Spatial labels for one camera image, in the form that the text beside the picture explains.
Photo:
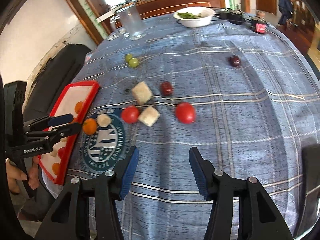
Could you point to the glass ashtray dish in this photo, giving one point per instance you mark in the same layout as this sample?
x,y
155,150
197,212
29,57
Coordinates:
x,y
119,33

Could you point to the black sofa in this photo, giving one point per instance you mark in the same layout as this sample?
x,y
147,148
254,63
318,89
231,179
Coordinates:
x,y
58,72

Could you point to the red rimmed white tray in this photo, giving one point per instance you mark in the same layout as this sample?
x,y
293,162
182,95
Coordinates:
x,y
73,104

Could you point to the clear glass pitcher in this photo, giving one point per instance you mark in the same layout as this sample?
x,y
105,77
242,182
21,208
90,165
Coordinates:
x,y
130,19

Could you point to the red jujube date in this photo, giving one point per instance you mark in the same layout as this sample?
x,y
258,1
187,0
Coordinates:
x,y
166,88

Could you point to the dark sauce bottle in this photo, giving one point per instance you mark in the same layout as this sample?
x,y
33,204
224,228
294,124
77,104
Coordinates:
x,y
258,22

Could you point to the blue jacket on post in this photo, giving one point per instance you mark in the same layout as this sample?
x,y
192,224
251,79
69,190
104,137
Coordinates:
x,y
286,9

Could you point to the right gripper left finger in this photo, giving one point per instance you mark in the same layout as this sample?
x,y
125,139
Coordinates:
x,y
68,217

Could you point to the green grape far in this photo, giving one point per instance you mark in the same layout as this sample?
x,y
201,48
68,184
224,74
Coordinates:
x,y
128,57

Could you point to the person's left hand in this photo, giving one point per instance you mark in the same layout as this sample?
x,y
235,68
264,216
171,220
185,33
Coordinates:
x,y
14,175

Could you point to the wooden sideboard cabinet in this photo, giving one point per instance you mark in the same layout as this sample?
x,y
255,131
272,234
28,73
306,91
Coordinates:
x,y
152,8

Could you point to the dark purple grape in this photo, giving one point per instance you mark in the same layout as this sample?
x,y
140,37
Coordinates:
x,y
234,61

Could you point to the white bowl with greens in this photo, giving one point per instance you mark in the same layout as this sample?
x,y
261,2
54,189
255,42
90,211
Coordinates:
x,y
194,17

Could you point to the black power adapter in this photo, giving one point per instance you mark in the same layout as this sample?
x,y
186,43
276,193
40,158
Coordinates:
x,y
233,16

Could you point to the red tomato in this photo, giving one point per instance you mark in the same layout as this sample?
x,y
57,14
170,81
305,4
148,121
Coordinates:
x,y
61,152
185,112
130,114

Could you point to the green grape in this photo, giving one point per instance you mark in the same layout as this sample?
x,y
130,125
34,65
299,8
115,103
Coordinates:
x,y
133,62
128,57

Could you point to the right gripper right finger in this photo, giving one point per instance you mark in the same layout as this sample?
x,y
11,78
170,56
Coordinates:
x,y
259,217

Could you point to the orange tangerine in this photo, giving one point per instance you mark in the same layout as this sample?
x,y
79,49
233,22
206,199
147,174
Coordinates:
x,y
89,126
56,168
78,107

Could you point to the green grape near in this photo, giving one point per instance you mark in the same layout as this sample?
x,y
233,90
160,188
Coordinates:
x,y
133,62

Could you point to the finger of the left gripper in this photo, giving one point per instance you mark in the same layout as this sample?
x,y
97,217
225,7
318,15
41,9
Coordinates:
x,y
57,119
54,135

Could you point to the blue plaid tablecloth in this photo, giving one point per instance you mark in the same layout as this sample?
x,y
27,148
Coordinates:
x,y
251,120

